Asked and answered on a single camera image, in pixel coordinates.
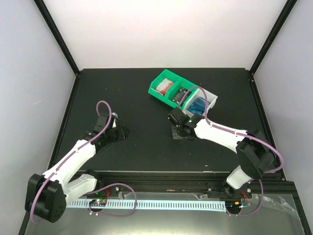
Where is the black leather card holder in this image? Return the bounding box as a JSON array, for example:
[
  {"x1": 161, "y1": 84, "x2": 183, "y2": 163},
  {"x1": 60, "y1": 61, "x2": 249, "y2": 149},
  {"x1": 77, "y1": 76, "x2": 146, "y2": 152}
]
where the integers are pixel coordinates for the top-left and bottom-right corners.
[{"x1": 171, "y1": 125, "x2": 197, "y2": 140}]

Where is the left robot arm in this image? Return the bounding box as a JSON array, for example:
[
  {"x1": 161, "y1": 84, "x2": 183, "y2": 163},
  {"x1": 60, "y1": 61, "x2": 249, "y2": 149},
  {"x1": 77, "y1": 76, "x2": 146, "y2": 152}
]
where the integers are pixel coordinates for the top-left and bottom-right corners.
[{"x1": 24, "y1": 113, "x2": 129, "y2": 223}]

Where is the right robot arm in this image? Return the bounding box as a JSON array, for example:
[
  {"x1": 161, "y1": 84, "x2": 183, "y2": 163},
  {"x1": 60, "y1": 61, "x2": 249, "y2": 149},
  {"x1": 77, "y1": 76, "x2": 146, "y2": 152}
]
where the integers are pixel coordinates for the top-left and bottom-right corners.
[{"x1": 167, "y1": 108, "x2": 278, "y2": 199}]

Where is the black vip card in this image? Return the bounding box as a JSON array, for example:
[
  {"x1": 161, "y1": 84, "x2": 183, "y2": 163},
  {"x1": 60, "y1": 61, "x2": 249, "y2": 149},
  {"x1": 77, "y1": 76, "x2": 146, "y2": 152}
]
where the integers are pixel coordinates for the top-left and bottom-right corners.
[{"x1": 172, "y1": 87, "x2": 191, "y2": 105}]

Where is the red white card stack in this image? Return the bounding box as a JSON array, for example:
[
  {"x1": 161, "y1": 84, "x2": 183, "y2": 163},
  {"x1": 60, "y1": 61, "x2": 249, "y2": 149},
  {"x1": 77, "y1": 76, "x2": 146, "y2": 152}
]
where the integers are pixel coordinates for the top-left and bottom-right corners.
[{"x1": 156, "y1": 78, "x2": 174, "y2": 96}]

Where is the green bin middle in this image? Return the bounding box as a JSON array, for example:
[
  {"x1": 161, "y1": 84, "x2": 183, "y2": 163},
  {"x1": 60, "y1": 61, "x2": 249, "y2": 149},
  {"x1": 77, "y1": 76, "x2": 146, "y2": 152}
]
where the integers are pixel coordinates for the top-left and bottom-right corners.
[{"x1": 165, "y1": 79, "x2": 197, "y2": 108}]

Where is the green bin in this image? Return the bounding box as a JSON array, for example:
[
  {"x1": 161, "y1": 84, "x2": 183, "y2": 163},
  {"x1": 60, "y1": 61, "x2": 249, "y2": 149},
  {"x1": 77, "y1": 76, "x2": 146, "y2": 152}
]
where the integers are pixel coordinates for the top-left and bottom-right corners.
[
  {"x1": 165, "y1": 79, "x2": 197, "y2": 108},
  {"x1": 148, "y1": 69, "x2": 182, "y2": 102}
]

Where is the white bin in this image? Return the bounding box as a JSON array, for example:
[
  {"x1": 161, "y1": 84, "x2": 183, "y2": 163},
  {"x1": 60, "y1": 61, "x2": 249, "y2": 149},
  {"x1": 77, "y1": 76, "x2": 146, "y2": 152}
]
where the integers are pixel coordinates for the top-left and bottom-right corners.
[{"x1": 182, "y1": 86, "x2": 218, "y2": 117}]

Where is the green bin left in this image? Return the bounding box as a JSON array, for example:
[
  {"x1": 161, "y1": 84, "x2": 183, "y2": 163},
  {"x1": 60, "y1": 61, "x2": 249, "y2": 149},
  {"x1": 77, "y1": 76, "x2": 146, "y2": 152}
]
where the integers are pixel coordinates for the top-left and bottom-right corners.
[{"x1": 148, "y1": 69, "x2": 182, "y2": 102}]

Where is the left circuit board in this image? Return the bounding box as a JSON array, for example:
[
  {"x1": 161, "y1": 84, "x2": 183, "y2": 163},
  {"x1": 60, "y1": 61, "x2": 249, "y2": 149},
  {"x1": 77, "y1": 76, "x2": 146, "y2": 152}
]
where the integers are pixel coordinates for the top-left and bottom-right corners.
[{"x1": 89, "y1": 199, "x2": 107, "y2": 209}]

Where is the circuit board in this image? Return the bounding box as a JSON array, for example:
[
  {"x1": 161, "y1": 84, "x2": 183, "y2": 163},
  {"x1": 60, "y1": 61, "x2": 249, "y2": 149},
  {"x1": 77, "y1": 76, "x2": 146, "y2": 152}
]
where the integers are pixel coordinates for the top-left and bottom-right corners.
[
  {"x1": 89, "y1": 199, "x2": 107, "y2": 209},
  {"x1": 225, "y1": 199, "x2": 251, "y2": 211}
]

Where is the right circuit board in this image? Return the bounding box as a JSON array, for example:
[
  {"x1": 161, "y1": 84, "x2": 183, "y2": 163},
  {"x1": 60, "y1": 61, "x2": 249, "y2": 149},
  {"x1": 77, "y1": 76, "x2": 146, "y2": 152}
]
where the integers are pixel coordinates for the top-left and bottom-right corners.
[{"x1": 225, "y1": 199, "x2": 251, "y2": 211}]

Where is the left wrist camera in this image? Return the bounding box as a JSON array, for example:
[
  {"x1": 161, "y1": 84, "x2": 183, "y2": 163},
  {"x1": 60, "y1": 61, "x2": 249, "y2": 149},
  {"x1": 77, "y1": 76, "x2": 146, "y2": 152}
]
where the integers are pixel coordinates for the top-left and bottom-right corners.
[{"x1": 112, "y1": 113, "x2": 118, "y2": 128}]

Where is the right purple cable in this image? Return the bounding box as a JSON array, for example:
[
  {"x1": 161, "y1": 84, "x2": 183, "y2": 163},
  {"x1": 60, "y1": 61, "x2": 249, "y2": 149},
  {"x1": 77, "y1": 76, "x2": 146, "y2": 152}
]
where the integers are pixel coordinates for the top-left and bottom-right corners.
[{"x1": 177, "y1": 85, "x2": 285, "y2": 218}]

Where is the purple cable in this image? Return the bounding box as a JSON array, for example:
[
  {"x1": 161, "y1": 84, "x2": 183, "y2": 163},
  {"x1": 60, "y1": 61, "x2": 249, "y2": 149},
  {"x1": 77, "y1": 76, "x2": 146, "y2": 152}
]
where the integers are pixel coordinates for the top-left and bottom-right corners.
[
  {"x1": 29, "y1": 100, "x2": 137, "y2": 223},
  {"x1": 177, "y1": 85, "x2": 285, "y2": 218}
]

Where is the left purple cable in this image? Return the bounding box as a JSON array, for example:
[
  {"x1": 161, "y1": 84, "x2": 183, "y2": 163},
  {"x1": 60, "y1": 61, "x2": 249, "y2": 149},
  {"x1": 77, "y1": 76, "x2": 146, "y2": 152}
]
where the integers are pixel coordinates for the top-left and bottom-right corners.
[{"x1": 29, "y1": 100, "x2": 137, "y2": 223}]

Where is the white slotted cable duct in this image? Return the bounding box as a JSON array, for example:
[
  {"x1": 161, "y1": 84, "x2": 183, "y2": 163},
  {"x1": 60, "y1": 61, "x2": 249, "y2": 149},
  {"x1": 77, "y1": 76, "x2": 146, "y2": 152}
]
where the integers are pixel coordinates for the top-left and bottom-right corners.
[{"x1": 67, "y1": 199, "x2": 226, "y2": 212}]

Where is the black aluminium frame rail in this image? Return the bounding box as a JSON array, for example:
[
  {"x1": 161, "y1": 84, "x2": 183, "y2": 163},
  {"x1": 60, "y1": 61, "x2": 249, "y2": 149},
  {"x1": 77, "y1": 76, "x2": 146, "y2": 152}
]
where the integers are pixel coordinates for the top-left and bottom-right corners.
[{"x1": 85, "y1": 170, "x2": 298, "y2": 199}]

